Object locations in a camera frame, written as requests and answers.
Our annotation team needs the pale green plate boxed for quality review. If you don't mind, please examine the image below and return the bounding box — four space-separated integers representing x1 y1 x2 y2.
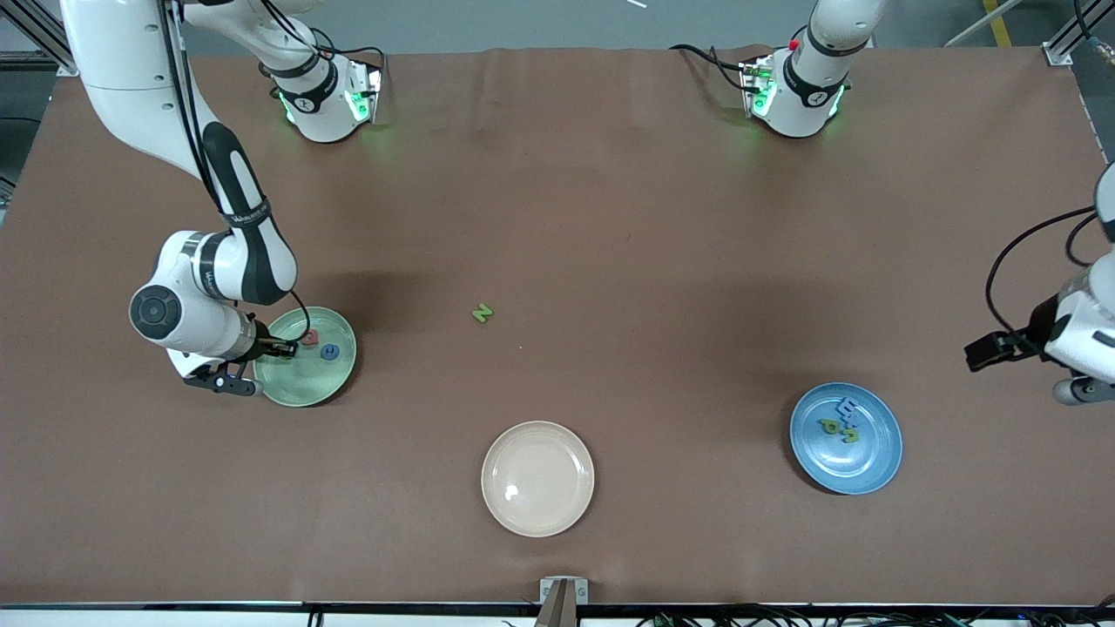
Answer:
254 306 358 408

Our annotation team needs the blue plate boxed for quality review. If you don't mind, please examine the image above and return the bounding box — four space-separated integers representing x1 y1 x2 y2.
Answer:
789 382 904 496

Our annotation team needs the brown table cloth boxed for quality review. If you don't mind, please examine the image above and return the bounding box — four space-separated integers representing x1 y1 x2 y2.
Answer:
0 44 1115 608

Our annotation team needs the beige plate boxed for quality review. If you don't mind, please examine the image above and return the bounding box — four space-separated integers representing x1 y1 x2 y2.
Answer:
481 421 596 538

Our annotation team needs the white tube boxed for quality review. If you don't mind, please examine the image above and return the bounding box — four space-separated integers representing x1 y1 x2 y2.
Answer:
945 0 1020 46

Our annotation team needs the aluminium frame post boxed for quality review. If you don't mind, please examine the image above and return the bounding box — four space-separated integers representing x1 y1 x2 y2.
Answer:
1041 0 1115 67
0 0 84 78

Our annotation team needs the white table edge rail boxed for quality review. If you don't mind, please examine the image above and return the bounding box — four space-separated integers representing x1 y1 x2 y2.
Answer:
0 601 1115 627

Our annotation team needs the black base cable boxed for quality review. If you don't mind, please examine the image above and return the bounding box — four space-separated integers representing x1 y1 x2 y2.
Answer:
258 0 386 98
669 42 759 93

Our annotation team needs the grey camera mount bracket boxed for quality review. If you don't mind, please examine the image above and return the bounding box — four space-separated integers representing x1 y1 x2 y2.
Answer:
536 576 590 627

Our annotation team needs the black cable bundle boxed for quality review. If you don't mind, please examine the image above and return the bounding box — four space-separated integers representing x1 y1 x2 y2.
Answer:
636 601 1115 627

